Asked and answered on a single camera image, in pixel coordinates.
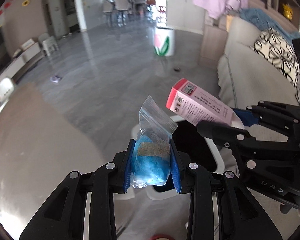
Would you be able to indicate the blue knitted blanket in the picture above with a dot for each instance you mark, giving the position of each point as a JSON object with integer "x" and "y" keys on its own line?
{"x": 267, "y": 23}

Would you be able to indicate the clear zip bag blue contents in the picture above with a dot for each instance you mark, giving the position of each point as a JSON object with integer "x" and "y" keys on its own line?
{"x": 151, "y": 155}

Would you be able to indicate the dining table with chairs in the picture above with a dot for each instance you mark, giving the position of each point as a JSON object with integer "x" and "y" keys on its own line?
{"x": 118, "y": 12}

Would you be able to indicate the white plastic chair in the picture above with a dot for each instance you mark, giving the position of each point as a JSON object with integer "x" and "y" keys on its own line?
{"x": 7, "y": 87}

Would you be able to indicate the black white patterned cushion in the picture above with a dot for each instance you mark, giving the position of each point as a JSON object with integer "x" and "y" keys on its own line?
{"x": 273, "y": 47}

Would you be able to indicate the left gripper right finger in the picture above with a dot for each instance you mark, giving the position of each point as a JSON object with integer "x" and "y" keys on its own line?
{"x": 240, "y": 215}

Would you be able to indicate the framed picture on cabinet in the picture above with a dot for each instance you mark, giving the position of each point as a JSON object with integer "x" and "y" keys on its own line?
{"x": 25, "y": 46}

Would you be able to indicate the sunflower wall decoration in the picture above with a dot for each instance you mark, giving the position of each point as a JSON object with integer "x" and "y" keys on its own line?
{"x": 25, "y": 3}

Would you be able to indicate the stacked white stools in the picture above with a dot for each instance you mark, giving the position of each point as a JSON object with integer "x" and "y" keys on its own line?
{"x": 48, "y": 43}

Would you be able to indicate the white tulip trash bin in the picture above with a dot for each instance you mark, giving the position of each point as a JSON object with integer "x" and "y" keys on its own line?
{"x": 164, "y": 41}

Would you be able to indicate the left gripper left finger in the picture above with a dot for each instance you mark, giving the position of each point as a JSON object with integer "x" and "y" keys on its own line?
{"x": 62, "y": 214}

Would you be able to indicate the white tv cabinet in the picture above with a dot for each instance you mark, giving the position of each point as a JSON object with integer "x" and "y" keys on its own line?
{"x": 25, "y": 61}

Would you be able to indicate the white wall cabinet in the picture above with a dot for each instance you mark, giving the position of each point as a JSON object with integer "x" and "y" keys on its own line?
{"x": 184, "y": 15}

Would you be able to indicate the pink carton box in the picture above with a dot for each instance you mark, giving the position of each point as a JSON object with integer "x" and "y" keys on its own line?
{"x": 194, "y": 104}

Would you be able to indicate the beige sofa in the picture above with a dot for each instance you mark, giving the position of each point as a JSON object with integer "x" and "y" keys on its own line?
{"x": 245, "y": 78}

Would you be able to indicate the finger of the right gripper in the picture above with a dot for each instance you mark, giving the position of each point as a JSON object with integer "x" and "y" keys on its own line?
{"x": 279, "y": 117}
{"x": 243, "y": 144}

